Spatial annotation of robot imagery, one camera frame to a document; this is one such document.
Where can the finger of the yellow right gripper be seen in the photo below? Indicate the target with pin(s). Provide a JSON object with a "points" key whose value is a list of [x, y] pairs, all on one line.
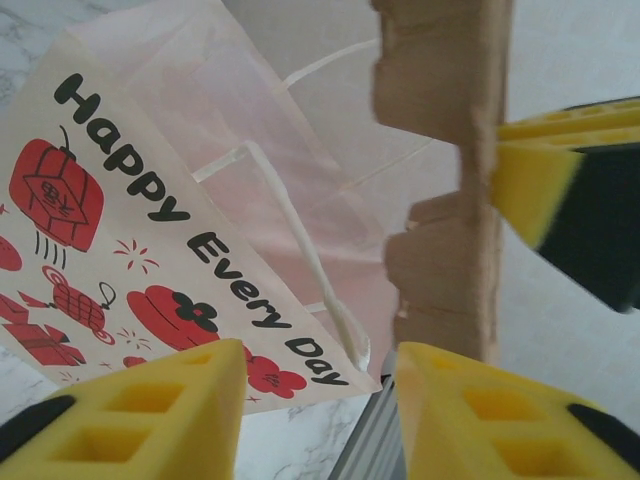
{"points": [[590, 210], [575, 125]]}

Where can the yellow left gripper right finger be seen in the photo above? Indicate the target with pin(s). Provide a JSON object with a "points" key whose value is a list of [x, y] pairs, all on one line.
{"points": [[500, 430]]}

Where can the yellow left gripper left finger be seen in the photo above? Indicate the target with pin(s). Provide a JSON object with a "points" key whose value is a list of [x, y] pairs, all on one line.
{"points": [[150, 425]]}

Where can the brown pulp cup carrier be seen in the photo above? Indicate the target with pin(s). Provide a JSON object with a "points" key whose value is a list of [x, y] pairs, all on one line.
{"points": [[440, 75]]}

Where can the red printed paper gift bag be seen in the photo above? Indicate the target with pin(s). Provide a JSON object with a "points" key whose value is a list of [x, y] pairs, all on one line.
{"points": [[150, 200]]}

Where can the aluminium table side rail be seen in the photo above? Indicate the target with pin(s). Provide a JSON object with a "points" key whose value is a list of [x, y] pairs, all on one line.
{"points": [[375, 440]]}

